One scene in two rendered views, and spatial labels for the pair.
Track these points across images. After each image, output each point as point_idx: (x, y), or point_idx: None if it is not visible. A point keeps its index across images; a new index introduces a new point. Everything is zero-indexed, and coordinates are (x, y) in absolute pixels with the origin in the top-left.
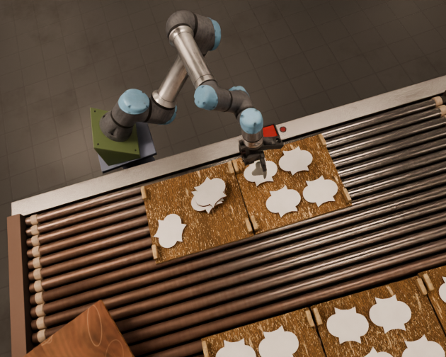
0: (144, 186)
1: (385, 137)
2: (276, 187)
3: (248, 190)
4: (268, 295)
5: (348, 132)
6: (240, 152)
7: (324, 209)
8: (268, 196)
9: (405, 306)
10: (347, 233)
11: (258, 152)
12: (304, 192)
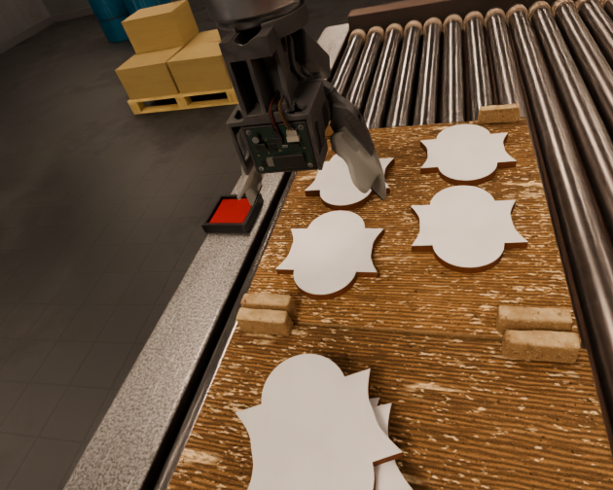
0: None
1: (382, 74)
2: (404, 231)
3: (374, 304)
4: None
5: None
6: (260, 144)
7: (522, 157)
8: (427, 257)
9: None
10: (607, 142)
11: (309, 81)
12: (455, 175)
